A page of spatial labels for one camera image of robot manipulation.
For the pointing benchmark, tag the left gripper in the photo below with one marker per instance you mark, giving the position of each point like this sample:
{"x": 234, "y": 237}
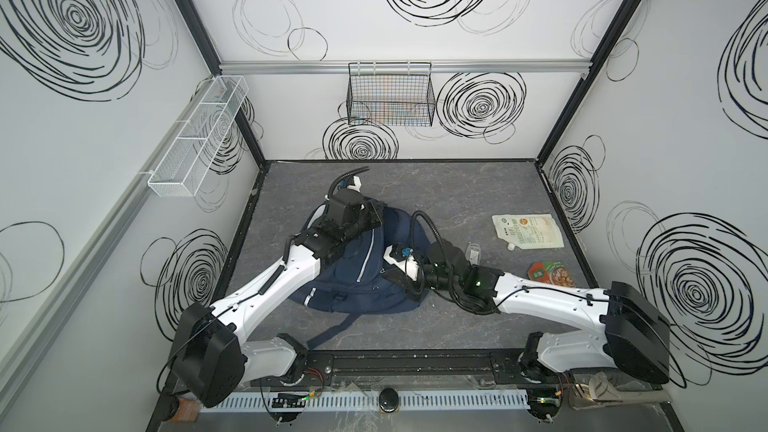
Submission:
{"x": 365, "y": 216}

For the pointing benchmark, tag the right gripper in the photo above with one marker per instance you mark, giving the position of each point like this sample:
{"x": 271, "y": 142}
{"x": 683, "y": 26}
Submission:
{"x": 395, "y": 274}

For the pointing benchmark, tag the clear plastic stationery case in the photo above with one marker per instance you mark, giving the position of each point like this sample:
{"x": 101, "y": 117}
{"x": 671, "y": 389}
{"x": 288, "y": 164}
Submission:
{"x": 473, "y": 253}

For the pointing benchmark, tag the navy blue student backpack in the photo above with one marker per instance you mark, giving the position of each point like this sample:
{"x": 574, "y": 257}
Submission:
{"x": 354, "y": 285}

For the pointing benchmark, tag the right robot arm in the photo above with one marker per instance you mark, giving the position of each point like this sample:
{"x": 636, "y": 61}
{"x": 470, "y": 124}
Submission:
{"x": 615, "y": 327}

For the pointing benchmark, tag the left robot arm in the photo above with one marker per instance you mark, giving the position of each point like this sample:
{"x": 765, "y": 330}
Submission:
{"x": 211, "y": 353}

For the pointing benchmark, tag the white refill pouch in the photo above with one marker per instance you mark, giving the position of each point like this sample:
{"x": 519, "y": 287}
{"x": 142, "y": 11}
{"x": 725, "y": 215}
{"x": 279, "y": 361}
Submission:
{"x": 528, "y": 232}

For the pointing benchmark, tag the green snack packet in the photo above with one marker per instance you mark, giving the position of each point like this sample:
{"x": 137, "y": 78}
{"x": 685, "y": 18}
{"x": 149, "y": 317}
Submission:
{"x": 551, "y": 272}

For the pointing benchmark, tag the black round knob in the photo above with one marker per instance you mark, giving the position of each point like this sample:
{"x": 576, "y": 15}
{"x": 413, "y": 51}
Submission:
{"x": 388, "y": 400}

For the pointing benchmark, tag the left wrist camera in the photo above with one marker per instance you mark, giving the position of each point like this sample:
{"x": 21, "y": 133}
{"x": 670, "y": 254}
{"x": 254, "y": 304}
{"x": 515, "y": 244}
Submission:
{"x": 353, "y": 183}

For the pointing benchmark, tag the black wire basket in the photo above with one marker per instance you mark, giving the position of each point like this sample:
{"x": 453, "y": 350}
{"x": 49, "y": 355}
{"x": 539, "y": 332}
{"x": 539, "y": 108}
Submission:
{"x": 390, "y": 93}

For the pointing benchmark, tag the white slotted cable duct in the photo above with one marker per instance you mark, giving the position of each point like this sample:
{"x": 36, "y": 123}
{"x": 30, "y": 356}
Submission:
{"x": 368, "y": 401}

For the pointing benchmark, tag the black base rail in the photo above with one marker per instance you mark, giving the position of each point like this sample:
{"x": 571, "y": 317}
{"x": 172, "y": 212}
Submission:
{"x": 420, "y": 366}

